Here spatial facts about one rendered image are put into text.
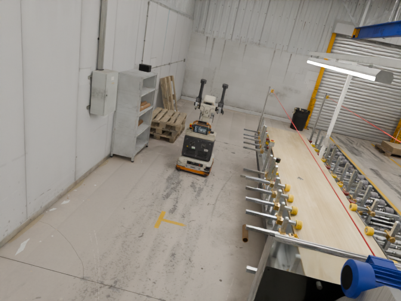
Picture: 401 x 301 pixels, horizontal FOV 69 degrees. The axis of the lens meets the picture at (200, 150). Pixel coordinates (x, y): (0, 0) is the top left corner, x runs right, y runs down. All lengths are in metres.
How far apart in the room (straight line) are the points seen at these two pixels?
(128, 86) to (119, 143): 1.05
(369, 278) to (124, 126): 4.78
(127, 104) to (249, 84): 6.74
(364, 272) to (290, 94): 10.57
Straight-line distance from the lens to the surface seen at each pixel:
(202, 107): 5.41
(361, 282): 0.97
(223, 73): 11.19
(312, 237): 2.90
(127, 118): 5.29
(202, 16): 11.27
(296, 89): 11.39
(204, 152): 5.27
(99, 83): 4.35
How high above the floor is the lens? 2.36
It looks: 21 degrees down
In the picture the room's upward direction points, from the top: 12 degrees clockwise
